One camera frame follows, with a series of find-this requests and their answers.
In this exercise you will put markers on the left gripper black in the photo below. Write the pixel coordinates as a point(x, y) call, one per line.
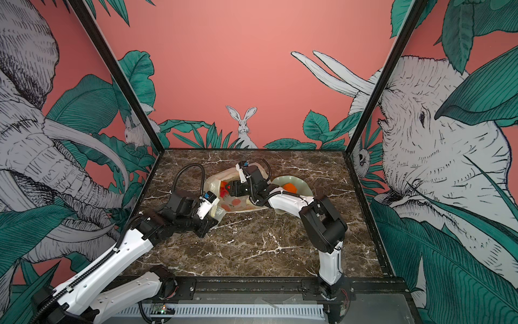
point(208, 223)

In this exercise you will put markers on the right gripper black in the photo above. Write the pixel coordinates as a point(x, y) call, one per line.
point(236, 187)

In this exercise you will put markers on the translucent plastic fruit bag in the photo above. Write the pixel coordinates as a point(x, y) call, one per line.
point(229, 202)

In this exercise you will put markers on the orange fruit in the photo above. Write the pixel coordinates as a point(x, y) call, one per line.
point(290, 188)

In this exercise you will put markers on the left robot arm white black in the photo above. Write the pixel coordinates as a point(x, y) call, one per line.
point(85, 299)

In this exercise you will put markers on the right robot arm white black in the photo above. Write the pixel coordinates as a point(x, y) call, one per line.
point(321, 220)

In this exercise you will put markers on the light green scalloped bowl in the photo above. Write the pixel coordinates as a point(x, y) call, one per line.
point(302, 186)

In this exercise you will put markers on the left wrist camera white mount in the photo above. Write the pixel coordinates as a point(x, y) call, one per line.
point(207, 202)

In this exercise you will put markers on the black front mounting rail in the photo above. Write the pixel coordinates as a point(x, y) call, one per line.
point(311, 288)

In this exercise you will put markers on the white slotted cable duct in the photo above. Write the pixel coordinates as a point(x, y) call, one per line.
point(176, 311)

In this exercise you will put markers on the black frame post left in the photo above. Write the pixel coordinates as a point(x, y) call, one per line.
point(99, 41)

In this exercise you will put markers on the black frame post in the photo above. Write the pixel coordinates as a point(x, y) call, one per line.
point(99, 41)
point(401, 41)

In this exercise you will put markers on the black frame post right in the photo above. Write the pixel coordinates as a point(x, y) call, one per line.
point(401, 41)

